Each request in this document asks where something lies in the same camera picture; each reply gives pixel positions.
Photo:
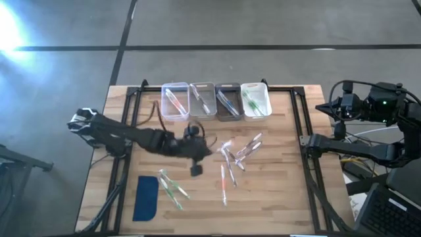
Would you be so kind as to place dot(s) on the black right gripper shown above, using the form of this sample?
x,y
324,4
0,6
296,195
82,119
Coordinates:
x,y
353,108

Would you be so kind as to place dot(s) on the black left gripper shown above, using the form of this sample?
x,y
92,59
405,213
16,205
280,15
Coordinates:
x,y
194,148

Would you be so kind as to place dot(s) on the blue toothbrush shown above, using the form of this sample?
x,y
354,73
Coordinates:
x,y
227,103
222,98
232,109

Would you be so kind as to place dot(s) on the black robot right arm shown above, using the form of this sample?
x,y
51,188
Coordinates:
x,y
355,148

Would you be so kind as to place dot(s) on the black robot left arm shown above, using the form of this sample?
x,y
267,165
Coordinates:
x,y
115,131

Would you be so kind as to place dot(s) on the light grey plastic bin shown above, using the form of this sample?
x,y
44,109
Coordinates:
x,y
195,113

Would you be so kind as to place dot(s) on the dark grey plastic bin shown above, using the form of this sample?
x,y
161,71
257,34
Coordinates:
x,y
221,114

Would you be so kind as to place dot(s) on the black power brick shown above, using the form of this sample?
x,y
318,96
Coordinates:
x,y
355,169

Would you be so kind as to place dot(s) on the clear plastic bin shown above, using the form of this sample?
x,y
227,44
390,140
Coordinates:
x,y
167,113

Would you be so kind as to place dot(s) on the dark blue mat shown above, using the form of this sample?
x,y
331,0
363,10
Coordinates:
x,y
145,197

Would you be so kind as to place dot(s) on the black support bar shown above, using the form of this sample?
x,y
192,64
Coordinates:
x,y
365,186

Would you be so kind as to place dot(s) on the white plastic bin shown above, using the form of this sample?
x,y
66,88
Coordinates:
x,y
264,95

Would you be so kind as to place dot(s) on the white paper sheet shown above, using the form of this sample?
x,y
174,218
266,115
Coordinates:
x,y
356,205

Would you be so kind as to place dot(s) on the grey laptop screen back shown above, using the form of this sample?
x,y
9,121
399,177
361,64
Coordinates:
x,y
406,184

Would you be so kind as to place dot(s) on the open black keyboard laptop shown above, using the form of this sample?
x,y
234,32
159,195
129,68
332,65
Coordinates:
x,y
388,214

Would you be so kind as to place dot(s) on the black metal stand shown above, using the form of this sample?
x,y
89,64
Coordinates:
x,y
19,158

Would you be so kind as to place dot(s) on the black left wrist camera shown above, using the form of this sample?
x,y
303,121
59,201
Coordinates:
x,y
191,131

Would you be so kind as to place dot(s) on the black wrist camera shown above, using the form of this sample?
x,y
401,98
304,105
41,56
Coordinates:
x,y
191,131
347,88

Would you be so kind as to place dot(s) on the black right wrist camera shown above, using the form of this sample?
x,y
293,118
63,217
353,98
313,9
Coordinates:
x,y
347,88

